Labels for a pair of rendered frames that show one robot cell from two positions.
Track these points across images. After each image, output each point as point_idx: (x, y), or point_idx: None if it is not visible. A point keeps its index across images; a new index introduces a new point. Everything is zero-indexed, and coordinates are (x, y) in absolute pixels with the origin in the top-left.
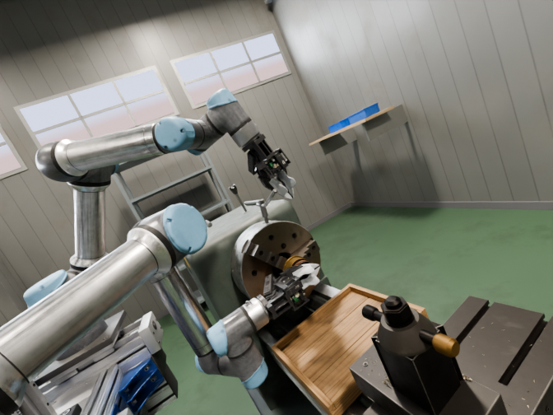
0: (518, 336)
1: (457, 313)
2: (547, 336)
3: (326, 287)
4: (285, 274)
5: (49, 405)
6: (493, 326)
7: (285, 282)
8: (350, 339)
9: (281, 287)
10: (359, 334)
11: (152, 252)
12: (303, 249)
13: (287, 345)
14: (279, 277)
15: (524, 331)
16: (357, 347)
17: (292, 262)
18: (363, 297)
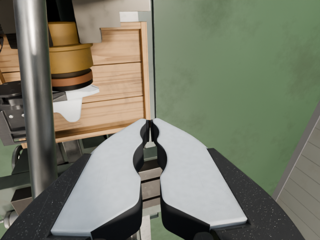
0: (143, 197)
1: (144, 173)
2: (149, 202)
3: None
4: (21, 107)
5: None
6: (143, 188)
7: (15, 119)
8: (83, 97)
9: (1, 138)
10: (94, 98)
11: None
12: (108, 10)
13: (4, 35)
14: (4, 96)
15: (147, 196)
16: (82, 109)
17: (54, 69)
18: (137, 55)
